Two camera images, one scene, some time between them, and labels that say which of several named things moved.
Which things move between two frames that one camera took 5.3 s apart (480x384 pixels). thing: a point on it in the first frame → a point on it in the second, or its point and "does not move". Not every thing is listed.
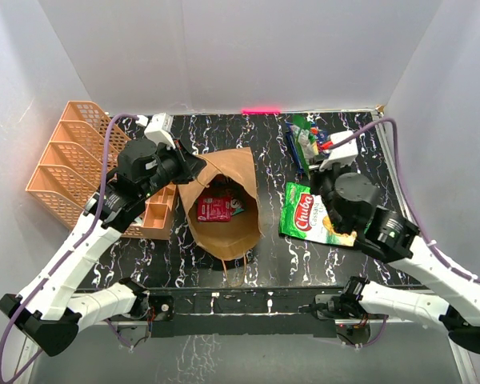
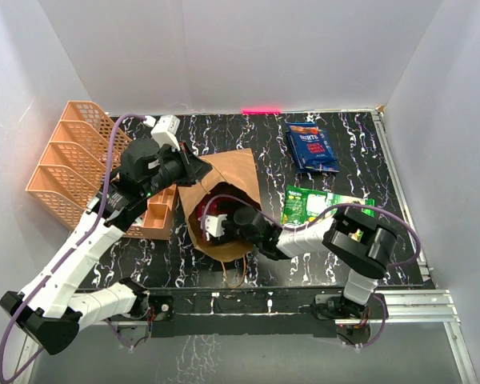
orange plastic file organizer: x=72 y=168 does not move
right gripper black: x=317 y=175 → x=227 y=234
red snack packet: x=214 y=209 does not move
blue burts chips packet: x=304 y=143 does not move
